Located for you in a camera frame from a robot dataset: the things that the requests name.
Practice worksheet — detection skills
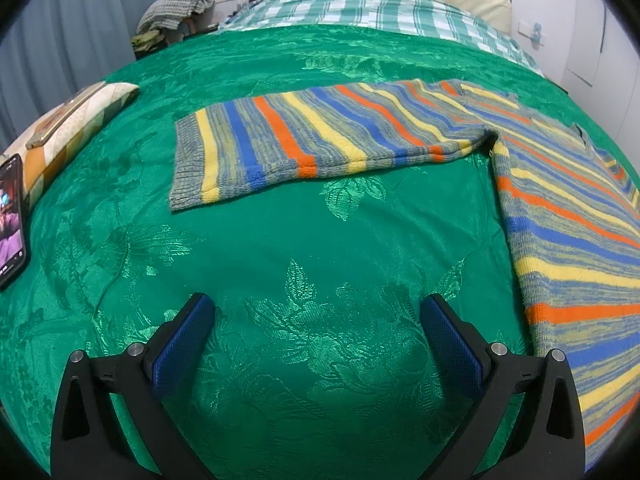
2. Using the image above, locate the olive green cloth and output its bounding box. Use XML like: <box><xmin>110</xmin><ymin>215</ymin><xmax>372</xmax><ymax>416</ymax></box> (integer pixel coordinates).
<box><xmin>131</xmin><ymin>30</ymin><xmax>164</xmax><ymax>54</ymax></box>

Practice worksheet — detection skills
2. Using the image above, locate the tan flat device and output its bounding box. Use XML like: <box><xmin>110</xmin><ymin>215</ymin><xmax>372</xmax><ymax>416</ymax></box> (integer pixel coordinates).
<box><xmin>26</xmin><ymin>85</ymin><xmax>106</xmax><ymax>150</ymax></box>

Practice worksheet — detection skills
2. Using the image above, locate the striped knit sweater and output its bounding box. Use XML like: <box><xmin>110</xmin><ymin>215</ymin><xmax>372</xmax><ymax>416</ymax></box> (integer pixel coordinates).
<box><xmin>169</xmin><ymin>79</ymin><xmax>640</xmax><ymax>466</ymax></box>

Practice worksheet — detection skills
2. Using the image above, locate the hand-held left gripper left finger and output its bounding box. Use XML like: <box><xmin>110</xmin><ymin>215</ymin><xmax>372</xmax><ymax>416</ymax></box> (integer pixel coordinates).
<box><xmin>50</xmin><ymin>292</ymin><xmax>217</xmax><ymax>480</ymax></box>

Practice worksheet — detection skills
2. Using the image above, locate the grey blue curtain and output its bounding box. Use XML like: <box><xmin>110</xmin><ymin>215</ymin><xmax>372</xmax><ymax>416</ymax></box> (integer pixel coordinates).
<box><xmin>0</xmin><ymin>0</ymin><xmax>179</xmax><ymax>142</ymax></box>

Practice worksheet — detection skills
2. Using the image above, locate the green white checkered blanket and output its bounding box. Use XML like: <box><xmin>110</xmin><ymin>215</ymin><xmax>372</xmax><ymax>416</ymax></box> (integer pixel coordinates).
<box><xmin>217</xmin><ymin>0</ymin><xmax>543</xmax><ymax>76</ymax></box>

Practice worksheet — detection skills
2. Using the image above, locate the patterned patchwork cushion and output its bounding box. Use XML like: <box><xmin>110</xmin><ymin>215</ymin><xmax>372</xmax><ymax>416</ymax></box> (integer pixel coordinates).
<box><xmin>0</xmin><ymin>81</ymin><xmax>141</xmax><ymax>211</ymax></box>

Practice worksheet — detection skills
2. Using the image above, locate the green floral bedspread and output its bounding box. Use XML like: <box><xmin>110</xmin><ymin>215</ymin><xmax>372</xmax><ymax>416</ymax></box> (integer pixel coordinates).
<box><xmin>0</xmin><ymin>24</ymin><xmax>596</xmax><ymax>480</ymax></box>

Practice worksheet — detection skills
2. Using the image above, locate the black smartphone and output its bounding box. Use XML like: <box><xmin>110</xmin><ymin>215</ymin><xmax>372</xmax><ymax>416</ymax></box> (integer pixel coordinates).
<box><xmin>0</xmin><ymin>153</ymin><xmax>32</xmax><ymax>292</ymax></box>

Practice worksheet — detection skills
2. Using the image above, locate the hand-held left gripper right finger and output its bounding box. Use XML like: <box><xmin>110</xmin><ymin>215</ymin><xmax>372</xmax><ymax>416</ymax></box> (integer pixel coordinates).
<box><xmin>420</xmin><ymin>294</ymin><xmax>587</xmax><ymax>480</ymax></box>

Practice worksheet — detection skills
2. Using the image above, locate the grey checkered cloth pile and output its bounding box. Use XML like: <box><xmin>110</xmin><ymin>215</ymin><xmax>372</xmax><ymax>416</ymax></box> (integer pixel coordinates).
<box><xmin>137</xmin><ymin>0</ymin><xmax>216</xmax><ymax>35</ymax></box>

